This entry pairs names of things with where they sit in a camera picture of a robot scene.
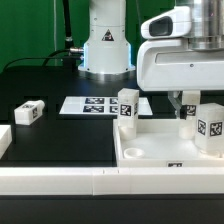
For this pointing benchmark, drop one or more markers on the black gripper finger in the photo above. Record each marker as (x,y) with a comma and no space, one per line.
(180,109)

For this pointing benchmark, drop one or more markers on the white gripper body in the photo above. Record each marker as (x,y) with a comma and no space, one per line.
(169,65)

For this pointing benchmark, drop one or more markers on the white square tabletop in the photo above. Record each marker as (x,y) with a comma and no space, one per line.
(157,144)

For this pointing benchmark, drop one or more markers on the white U-shaped obstacle fence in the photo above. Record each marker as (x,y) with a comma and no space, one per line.
(204,175)

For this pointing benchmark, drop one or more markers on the white marker base plate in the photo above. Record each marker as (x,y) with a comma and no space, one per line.
(99,105)

